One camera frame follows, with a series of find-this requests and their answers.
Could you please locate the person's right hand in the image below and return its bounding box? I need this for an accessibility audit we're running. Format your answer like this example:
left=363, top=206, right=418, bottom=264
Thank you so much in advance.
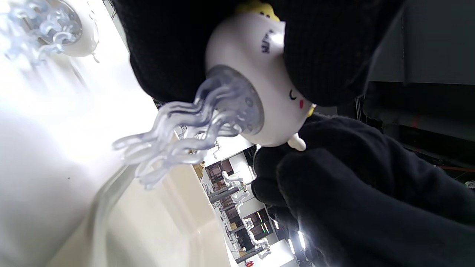
left=252, top=114, right=475, bottom=267

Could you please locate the person's left hand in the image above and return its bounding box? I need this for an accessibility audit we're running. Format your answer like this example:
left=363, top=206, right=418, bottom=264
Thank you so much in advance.
left=111, top=0, right=405, bottom=107

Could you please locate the white jellyfish mechanical toy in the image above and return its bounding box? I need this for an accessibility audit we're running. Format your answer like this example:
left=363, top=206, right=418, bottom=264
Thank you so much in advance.
left=0, top=0, right=100, bottom=69
left=112, top=0, right=317, bottom=190

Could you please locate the row of ceiling light strips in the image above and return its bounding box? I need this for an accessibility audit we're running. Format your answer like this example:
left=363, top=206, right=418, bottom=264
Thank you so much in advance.
left=273, top=219, right=308, bottom=256

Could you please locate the row of white robot arms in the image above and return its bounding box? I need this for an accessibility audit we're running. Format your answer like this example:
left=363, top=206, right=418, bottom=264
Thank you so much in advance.
left=178, top=126, right=273, bottom=260

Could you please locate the beige plastic tray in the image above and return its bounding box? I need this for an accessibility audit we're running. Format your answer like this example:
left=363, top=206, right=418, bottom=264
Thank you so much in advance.
left=46, top=163, right=232, bottom=267

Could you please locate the white metal frame rack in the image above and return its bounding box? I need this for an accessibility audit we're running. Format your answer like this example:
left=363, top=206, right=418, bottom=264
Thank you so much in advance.
left=366, top=0, right=475, bottom=86

